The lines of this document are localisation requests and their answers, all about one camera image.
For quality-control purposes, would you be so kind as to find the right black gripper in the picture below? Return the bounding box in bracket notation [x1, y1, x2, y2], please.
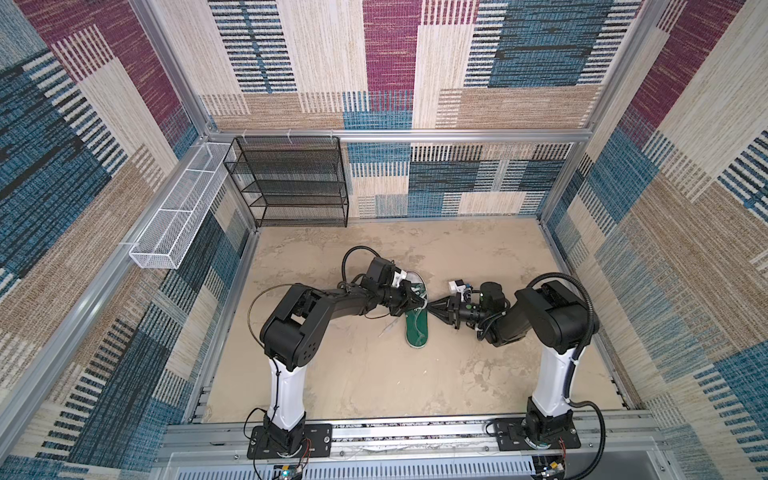
[426, 292, 488, 329]

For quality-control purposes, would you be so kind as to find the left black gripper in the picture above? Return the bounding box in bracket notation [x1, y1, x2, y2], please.
[375, 280, 426, 316]

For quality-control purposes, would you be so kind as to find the white shoelace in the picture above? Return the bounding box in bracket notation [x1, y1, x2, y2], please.
[402, 308, 428, 348]

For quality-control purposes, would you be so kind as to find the green canvas sneaker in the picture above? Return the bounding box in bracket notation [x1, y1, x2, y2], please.
[405, 272, 428, 349]

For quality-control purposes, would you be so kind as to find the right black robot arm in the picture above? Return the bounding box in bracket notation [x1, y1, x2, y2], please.
[427, 278, 598, 451]

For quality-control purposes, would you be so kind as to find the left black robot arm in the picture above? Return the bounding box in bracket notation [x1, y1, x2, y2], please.
[259, 280, 427, 452]

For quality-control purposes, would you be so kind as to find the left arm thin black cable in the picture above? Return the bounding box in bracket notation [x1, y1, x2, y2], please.
[247, 283, 295, 349]

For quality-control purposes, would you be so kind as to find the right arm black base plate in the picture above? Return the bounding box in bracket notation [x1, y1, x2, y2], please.
[488, 415, 582, 451]

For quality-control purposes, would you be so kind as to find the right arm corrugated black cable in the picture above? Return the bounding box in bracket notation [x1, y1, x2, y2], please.
[524, 272, 607, 475]

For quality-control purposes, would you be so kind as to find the black wire mesh shelf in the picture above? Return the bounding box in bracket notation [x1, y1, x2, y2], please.
[223, 136, 350, 228]

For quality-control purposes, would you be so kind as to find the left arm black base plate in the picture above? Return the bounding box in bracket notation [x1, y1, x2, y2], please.
[246, 423, 333, 460]

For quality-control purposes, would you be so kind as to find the aluminium mounting rail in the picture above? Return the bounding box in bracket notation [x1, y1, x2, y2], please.
[150, 410, 683, 479]

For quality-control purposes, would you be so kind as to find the white wire mesh basket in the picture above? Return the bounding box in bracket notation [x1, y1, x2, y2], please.
[129, 143, 229, 270]

